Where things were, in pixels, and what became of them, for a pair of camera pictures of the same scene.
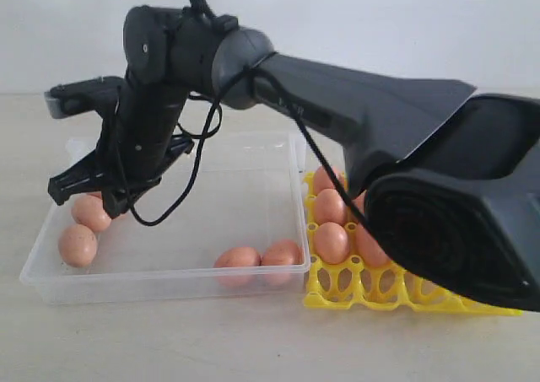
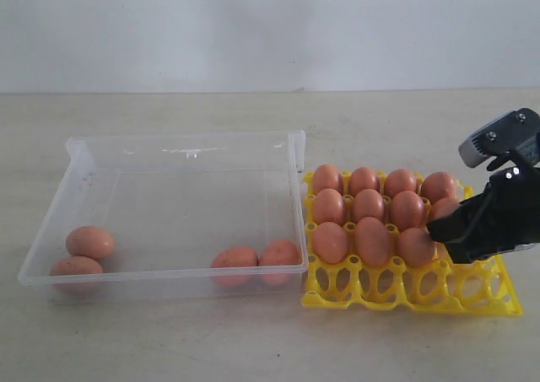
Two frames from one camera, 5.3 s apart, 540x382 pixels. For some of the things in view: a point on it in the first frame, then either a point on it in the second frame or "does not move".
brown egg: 332,243 does not move
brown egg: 330,207 does not move
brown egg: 281,261 does not move
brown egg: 369,250 does not move
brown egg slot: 321,180 does not move
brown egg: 238,267 does not move
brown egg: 94,196 to 89,241
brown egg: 77,245 to 77,275
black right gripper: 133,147 to 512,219
